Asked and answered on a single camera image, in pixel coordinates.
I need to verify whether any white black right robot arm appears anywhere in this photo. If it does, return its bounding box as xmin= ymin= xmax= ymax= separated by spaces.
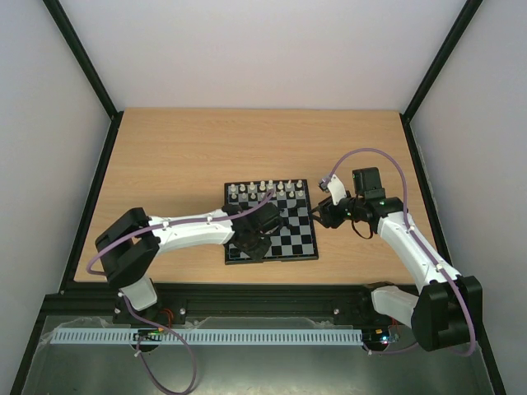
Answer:
xmin=313 ymin=168 xmax=483 ymax=354

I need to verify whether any black right frame post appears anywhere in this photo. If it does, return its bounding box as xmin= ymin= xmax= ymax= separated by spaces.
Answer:
xmin=401 ymin=0 xmax=483 ymax=123

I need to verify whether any grey slotted cable duct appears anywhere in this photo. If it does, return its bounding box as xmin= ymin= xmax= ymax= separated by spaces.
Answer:
xmin=50 ymin=328 xmax=363 ymax=346

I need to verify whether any black frame post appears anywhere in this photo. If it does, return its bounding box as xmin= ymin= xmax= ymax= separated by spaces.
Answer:
xmin=401 ymin=0 xmax=483 ymax=123
xmin=43 ymin=0 xmax=119 ymax=120

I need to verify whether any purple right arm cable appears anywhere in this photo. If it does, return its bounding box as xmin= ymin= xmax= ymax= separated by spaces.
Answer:
xmin=329 ymin=146 xmax=478 ymax=358

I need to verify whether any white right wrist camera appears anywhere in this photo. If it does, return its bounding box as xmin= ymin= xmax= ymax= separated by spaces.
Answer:
xmin=319 ymin=174 xmax=347 ymax=206

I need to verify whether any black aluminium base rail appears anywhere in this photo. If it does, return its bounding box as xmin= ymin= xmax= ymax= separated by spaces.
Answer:
xmin=41 ymin=281 xmax=395 ymax=328

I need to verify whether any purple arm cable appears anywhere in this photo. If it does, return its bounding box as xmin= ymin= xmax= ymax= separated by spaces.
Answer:
xmin=86 ymin=187 xmax=281 ymax=393
xmin=329 ymin=146 xmax=478 ymax=358

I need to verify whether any black left frame post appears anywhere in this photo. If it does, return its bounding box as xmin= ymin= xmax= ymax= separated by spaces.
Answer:
xmin=43 ymin=0 xmax=119 ymax=120

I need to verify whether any black and grey chessboard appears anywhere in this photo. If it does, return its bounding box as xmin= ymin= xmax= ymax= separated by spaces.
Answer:
xmin=224 ymin=179 xmax=319 ymax=264

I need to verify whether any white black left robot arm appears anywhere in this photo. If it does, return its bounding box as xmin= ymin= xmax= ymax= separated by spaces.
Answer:
xmin=86 ymin=202 xmax=286 ymax=312

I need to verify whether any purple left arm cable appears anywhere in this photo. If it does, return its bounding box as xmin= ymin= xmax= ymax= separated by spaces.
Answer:
xmin=86 ymin=187 xmax=281 ymax=393

